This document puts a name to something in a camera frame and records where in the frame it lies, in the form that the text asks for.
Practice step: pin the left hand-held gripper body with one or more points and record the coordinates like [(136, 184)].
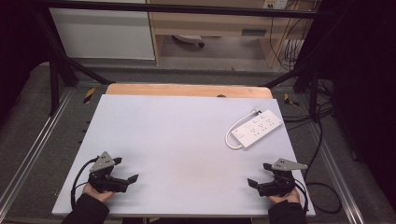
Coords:
[(102, 182)]

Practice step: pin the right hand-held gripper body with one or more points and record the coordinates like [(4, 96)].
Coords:
[(280, 185)]

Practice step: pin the person's left hand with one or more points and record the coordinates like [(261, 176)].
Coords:
[(99, 195)]

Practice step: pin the person's right hand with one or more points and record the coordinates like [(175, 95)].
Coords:
[(288, 198)]

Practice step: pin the white power strip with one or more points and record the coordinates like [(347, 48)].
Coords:
[(257, 128)]

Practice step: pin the wooden table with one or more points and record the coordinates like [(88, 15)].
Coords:
[(186, 90)]

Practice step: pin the white cabinet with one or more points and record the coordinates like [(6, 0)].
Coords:
[(102, 34)]

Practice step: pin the dark curtain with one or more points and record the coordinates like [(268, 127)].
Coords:
[(364, 77), (18, 46)]

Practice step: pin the office chair base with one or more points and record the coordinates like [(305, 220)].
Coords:
[(188, 38)]

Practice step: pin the light wooden desk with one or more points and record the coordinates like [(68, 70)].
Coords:
[(214, 26)]

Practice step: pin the aluminium floor rail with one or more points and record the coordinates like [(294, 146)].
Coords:
[(337, 174), (34, 146)]

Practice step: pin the white wall socket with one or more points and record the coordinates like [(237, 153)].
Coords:
[(275, 3)]

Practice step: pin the black metal frame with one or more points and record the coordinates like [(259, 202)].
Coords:
[(186, 8)]

